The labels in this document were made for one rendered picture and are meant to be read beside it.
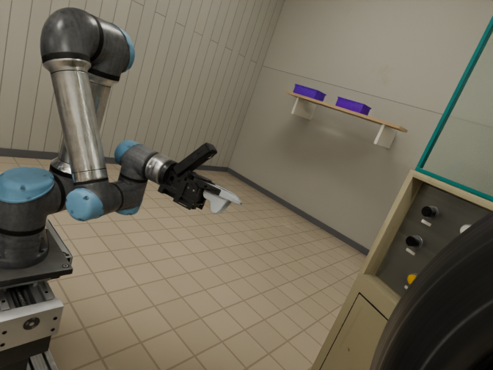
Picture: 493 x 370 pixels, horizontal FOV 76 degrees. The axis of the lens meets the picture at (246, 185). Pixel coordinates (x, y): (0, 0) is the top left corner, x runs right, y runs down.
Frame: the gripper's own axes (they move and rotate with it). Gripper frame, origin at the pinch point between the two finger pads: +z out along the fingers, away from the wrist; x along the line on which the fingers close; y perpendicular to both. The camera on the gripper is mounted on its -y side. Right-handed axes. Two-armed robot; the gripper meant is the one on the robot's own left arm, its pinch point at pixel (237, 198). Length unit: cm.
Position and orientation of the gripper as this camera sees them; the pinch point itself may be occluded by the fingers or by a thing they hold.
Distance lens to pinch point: 75.6
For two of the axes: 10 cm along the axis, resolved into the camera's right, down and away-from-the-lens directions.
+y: -4.1, 9.1, 0.6
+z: 8.7, 4.1, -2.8
